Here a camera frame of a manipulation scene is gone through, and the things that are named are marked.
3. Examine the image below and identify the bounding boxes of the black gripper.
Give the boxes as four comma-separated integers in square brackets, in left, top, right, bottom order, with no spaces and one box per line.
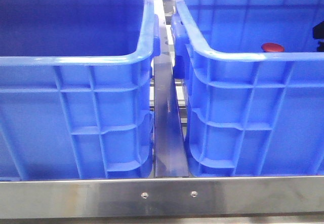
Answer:
[312,21,324,52]

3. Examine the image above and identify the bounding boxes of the right blue plastic bin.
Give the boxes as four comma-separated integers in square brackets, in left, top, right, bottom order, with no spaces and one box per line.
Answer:
[172,0,323,177]

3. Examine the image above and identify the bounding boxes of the steel front shelf rail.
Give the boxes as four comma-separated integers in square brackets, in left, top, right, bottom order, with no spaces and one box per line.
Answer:
[1,176,323,219]

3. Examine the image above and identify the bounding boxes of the left blue plastic bin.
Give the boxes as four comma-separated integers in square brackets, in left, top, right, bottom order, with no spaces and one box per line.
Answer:
[1,0,160,181]

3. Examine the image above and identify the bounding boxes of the blue plastic bin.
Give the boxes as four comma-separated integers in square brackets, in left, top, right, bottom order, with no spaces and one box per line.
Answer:
[172,0,323,177]
[1,0,160,181]

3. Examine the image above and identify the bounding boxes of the red mushroom push button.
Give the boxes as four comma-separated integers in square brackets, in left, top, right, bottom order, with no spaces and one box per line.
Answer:
[261,42,285,53]

